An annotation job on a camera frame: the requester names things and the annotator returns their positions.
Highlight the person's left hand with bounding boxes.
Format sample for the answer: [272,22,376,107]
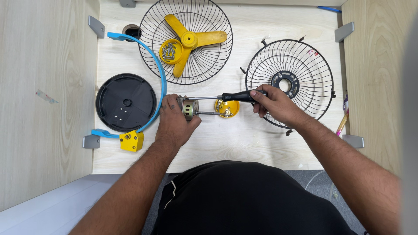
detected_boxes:
[155,94,202,148]

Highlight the person's right hand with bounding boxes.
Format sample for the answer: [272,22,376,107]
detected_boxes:
[250,84,306,130]

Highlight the metal fan motor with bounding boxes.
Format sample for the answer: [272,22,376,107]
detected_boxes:
[176,95,226,122]

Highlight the black handled screwdriver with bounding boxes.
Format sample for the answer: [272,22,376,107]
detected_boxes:
[184,89,268,103]

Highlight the black round fan base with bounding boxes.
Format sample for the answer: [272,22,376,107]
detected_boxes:
[95,73,157,133]

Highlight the yellow motor cover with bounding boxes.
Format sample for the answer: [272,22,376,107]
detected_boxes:
[214,99,240,119]

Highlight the pink and yellow pens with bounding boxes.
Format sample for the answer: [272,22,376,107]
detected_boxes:
[336,94,349,136]

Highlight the yellow round cap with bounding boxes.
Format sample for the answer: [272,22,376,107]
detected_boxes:
[159,38,184,65]

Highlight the pile of metal screws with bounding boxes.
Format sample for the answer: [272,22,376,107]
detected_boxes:
[162,42,178,61]

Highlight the yellow fan blade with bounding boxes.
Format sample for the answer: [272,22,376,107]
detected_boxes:
[164,14,228,78]

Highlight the person's black clothing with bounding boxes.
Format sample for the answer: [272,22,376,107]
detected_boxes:
[151,160,359,235]

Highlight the piece of tape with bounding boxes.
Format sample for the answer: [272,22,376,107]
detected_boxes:
[35,89,59,104]

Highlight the yellow switch box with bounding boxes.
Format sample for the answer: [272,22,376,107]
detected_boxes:
[119,130,145,153]

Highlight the black wire rear fan guard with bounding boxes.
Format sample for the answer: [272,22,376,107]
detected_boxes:
[240,35,336,136]

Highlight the black wire fan guard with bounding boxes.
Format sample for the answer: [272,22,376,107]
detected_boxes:
[240,35,336,136]
[138,0,234,86]

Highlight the blue curved fan bracket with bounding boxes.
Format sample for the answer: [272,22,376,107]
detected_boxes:
[91,32,168,139]

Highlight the black wire front fan guard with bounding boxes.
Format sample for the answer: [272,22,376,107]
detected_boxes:
[138,0,234,86]

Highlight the clear cable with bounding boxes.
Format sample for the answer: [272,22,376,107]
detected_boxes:
[305,169,338,200]

